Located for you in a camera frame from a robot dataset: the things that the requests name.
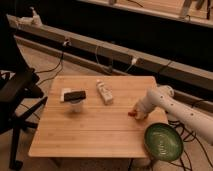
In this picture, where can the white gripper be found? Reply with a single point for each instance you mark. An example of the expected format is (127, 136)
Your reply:
(143, 108)

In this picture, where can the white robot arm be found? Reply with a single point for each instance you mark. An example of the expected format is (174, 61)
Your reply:
(162, 97)

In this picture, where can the green ceramic bowl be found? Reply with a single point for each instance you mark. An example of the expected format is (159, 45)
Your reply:
(163, 142)

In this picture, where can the long wooden beam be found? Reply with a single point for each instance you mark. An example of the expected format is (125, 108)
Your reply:
(174, 70)

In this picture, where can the white tube bottle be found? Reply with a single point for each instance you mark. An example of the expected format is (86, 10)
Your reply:
(104, 92)

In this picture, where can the wooden table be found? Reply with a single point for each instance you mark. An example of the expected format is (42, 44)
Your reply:
(101, 131)

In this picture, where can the black block on cup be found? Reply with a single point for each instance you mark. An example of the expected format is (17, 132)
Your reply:
(74, 95)

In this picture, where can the clear plastic cup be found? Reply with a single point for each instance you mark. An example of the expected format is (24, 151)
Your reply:
(76, 106)

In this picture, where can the white card on table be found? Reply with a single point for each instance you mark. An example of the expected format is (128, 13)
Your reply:
(63, 92)

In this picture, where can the black office chair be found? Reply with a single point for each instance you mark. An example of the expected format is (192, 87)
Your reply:
(17, 82)

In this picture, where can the white spray bottle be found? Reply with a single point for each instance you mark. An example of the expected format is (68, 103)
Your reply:
(36, 17)

